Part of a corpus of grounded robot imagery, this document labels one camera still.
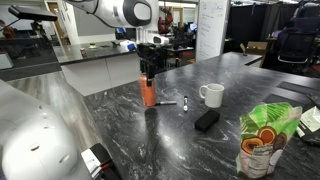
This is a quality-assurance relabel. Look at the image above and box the green snack bag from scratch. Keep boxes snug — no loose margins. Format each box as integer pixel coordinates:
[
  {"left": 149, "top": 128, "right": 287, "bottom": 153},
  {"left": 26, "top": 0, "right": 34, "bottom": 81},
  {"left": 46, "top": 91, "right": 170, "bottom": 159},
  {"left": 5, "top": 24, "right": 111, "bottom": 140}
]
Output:
[{"left": 235, "top": 101, "right": 303, "bottom": 180}]

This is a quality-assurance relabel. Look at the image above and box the black marker white label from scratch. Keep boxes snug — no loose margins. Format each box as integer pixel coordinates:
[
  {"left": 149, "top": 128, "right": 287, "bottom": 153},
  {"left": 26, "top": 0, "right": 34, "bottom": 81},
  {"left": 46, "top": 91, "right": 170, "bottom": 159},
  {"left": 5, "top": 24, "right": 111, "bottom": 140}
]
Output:
[{"left": 182, "top": 95, "right": 190, "bottom": 113}]

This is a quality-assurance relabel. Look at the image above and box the black grey marker pen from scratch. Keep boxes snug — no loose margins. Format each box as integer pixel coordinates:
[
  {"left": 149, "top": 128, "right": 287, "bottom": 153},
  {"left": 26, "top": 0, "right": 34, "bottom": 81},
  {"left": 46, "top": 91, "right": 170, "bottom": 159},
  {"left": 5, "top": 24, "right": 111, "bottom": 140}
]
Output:
[{"left": 154, "top": 100, "right": 178, "bottom": 107}]

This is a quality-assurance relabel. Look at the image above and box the black camera on stand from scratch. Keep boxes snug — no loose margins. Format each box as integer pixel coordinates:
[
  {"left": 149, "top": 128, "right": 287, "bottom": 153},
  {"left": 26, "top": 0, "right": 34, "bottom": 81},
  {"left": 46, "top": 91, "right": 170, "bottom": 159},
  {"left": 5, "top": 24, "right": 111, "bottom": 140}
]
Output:
[{"left": 7, "top": 4, "right": 60, "bottom": 23}]

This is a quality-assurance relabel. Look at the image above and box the black white control box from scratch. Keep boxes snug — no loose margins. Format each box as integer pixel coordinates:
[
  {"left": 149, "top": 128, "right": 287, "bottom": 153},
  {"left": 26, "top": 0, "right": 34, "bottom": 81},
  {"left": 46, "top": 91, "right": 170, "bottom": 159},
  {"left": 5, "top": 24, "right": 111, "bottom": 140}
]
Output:
[{"left": 80, "top": 142, "right": 122, "bottom": 180}]

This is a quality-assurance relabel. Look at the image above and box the white whiteboard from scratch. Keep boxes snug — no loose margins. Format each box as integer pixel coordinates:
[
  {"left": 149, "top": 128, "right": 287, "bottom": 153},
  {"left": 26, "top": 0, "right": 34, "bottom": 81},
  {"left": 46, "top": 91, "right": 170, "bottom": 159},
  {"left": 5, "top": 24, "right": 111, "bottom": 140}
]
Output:
[{"left": 194, "top": 0, "right": 232, "bottom": 64}]

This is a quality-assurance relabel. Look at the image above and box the black curtain partition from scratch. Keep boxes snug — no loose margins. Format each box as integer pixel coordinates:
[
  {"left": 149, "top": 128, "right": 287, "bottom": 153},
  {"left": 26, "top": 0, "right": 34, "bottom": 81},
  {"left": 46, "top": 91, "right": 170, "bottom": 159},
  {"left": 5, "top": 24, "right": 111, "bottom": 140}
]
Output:
[{"left": 229, "top": 2, "right": 303, "bottom": 53}]

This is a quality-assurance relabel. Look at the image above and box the black table mat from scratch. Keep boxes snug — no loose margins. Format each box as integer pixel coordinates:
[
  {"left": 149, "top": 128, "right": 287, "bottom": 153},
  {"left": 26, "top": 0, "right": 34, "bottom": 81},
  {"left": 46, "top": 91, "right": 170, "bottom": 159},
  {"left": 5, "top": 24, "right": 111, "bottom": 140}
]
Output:
[
  {"left": 261, "top": 92, "right": 315, "bottom": 110},
  {"left": 276, "top": 80, "right": 320, "bottom": 97}
]

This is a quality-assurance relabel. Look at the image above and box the black mesh office chair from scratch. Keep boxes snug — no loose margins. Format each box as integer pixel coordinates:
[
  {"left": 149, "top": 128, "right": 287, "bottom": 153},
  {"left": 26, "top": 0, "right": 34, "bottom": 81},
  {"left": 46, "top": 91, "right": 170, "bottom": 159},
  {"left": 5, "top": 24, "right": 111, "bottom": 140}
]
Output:
[{"left": 277, "top": 1, "right": 320, "bottom": 74}]

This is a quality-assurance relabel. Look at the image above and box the white cabinet dark top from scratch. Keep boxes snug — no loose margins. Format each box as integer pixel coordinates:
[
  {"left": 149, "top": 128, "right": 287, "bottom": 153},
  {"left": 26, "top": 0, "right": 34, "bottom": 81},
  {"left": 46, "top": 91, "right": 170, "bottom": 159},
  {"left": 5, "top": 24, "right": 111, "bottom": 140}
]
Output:
[{"left": 52, "top": 40, "right": 143, "bottom": 98}]

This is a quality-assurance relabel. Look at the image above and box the brown cardboard box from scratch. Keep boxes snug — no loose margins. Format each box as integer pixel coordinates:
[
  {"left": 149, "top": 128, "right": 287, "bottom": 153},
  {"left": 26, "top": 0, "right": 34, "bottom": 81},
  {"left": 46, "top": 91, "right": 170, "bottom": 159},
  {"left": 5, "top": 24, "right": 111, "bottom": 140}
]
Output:
[{"left": 239, "top": 40, "right": 270, "bottom": 57}]

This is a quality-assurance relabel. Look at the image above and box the white ceramic mug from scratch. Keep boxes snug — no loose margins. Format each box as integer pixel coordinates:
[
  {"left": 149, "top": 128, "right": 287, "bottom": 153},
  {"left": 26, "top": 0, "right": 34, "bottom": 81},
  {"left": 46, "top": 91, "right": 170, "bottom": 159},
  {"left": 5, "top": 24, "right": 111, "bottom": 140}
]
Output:
[{"left": 198, "top": 83, "right": 226, "bottom": 109}]

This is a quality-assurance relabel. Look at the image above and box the black flat device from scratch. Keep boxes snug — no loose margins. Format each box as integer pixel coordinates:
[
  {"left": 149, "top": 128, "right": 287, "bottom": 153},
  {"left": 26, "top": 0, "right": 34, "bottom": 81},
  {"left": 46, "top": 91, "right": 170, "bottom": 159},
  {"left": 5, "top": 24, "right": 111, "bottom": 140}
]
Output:
[{"left": 295, "top": 122, "right": 320, "bottom": 146}]

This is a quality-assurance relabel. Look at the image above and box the black eraser block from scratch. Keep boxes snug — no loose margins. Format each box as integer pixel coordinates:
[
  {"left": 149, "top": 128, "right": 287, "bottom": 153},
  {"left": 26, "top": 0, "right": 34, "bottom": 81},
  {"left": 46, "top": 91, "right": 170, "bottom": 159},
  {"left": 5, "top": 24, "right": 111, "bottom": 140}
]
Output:
[{"left": 194, "top": 109, "right": 221, "bottom": 133}]

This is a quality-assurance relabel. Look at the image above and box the orange bottle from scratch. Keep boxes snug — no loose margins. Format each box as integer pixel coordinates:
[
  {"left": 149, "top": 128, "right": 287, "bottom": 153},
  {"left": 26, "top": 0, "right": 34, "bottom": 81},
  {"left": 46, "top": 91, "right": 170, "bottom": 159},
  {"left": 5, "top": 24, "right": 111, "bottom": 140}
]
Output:
[{"left": 138, "top": 73, "right": 158, "bottom": 108}]

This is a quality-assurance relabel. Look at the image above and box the small black box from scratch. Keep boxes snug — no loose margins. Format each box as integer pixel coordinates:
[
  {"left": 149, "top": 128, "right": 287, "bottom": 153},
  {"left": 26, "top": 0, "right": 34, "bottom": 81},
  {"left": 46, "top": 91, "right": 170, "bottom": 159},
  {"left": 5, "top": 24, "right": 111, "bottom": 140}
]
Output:
[{"left": 296, "top": 105, "right": 320, "bottom": 138}]

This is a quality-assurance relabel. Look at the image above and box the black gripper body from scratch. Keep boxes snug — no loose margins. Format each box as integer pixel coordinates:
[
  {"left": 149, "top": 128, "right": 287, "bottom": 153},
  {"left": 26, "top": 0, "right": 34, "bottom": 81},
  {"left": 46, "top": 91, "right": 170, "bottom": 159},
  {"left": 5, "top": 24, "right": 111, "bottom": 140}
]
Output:
[{"left": 136, "top": 42, "right": 162, "bottom": 68}]

